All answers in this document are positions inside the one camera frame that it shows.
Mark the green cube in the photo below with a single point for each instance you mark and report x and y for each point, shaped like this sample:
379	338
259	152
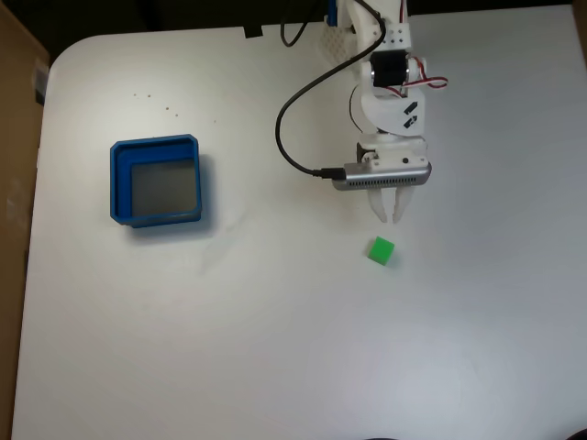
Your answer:
380	251

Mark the blue box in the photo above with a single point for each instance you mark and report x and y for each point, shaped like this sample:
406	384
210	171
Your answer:
120	183

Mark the brown cardboard box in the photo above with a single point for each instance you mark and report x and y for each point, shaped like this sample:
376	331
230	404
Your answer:
16	183

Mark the black tape piece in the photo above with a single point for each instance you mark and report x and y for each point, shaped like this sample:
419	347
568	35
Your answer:
252	32

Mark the grey label sticker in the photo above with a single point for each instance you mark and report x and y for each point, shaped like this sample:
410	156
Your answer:
41	82

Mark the silver camera box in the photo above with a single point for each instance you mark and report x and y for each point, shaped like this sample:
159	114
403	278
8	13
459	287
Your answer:
380	176

